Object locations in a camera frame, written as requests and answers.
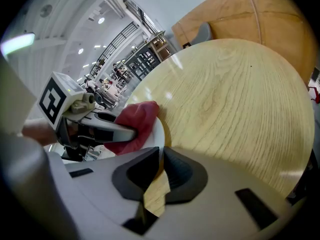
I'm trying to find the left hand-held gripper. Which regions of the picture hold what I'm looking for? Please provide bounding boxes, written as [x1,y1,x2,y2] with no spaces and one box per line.
[37,71,138,163]

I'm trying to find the white plate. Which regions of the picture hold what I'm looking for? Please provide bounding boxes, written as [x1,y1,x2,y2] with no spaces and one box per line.
[143,115,166,160]

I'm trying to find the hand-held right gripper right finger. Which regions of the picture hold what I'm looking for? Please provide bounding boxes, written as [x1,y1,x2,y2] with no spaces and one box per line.
[159,146,293,232]

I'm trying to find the grey chair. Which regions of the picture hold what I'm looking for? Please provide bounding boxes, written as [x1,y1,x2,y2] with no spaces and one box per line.
[196,21,214,44]

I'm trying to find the red stool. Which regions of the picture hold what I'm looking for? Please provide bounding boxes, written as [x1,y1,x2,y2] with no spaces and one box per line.
[309,85,320,105]

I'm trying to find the black stair railing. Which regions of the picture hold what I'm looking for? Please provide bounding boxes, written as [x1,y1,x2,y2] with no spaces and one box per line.
[88,21,139,80]

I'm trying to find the person's left forearm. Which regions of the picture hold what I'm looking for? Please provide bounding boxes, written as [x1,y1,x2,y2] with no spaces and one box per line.
[21,119,59,147]

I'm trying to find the dark grey shelf unit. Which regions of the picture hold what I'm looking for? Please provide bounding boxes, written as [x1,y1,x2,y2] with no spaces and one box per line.
[124,44,161,82]

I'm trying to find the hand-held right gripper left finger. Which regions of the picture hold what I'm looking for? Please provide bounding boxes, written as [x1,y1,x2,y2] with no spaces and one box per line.
[62,146,161,228]

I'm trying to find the long ceiling lamp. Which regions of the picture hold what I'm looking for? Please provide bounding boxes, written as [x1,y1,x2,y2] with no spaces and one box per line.
[0,32,36,58]

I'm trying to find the wooden shelf unit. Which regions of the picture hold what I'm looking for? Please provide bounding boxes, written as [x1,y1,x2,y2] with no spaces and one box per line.
[149,30,177,62]

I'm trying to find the red cloth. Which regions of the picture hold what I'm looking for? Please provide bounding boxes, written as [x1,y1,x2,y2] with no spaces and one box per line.
[103,100,161,156]

